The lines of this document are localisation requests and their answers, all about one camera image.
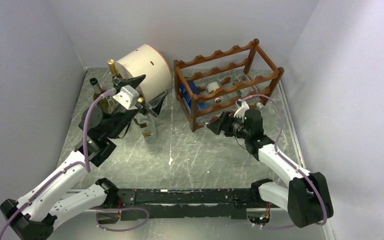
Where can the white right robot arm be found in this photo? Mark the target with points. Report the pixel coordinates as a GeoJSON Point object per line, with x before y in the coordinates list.
{"type": "Point", "coordinates": [305, 196]}

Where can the clear bottle white cap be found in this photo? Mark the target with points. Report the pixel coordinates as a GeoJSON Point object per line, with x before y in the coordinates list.
{"type": "Point", "coordinates": [213, 86]}

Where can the green wine bottle brown label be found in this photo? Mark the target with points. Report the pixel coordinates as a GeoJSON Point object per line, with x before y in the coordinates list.
{"type": "Point", "coordinates": [99, 94]}

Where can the brown wooden wine rack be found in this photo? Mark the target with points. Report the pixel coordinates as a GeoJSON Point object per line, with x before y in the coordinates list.
{"type": "Point", "coordinates": [253, 48]}

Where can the dark wine bottle cream label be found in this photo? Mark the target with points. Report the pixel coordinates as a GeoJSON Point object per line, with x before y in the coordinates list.
{"type": "Point", "coordinates": [113, 69]}

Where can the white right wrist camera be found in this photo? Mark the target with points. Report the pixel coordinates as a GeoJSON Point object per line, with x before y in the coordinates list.
{"type": "Point", "coordinates": [242, 107]}

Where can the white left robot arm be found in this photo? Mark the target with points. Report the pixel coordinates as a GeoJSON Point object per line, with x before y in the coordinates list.
{"type": "Point", "coordinates": [35, 215]}

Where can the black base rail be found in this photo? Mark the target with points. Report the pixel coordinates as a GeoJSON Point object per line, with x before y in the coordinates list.
{"type": "Point", "coordinates": [233, 203]}

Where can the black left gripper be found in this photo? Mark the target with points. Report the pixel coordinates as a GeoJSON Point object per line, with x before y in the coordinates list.
{"type": "Point", "coordinates": [134, 82]}

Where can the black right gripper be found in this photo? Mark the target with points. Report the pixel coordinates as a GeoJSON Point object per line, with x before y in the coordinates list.
{"type": "Point", "coordinates": [226, 119]}

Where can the blue bottle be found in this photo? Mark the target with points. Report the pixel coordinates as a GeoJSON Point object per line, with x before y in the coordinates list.
{"type": "Point", "coordinates": [186, 96]}

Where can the cream cylindrical container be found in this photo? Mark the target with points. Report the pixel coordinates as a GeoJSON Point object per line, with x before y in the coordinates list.
{"type": "Point", "coordinates": [146, 60]}

